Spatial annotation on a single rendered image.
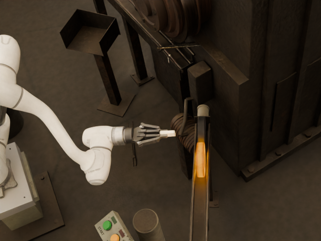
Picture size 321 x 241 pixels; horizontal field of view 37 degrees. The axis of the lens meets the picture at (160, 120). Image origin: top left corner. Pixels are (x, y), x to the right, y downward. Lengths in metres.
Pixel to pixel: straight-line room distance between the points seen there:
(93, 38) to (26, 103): 0.93
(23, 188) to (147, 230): 0.76
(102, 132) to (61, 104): 1.17
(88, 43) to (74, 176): 0.83
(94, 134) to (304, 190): 1.28
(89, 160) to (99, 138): 0.13
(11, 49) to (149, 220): 0.97
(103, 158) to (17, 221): 0.89
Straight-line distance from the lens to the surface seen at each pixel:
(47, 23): 4.02
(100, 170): 2.19
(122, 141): 2.25
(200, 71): 2.32
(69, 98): 3.42
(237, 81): 2.18
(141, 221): 2.25
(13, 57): 2.11
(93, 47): 2.83
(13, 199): 2.62
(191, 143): 2.41
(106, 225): 2.17
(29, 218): 2.93
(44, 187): 3.06
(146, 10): 2.20
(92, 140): 2.27
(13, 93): 2.04
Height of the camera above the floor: 2.56
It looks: 54 degrees down
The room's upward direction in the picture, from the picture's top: 12 degrees counter-clockwise
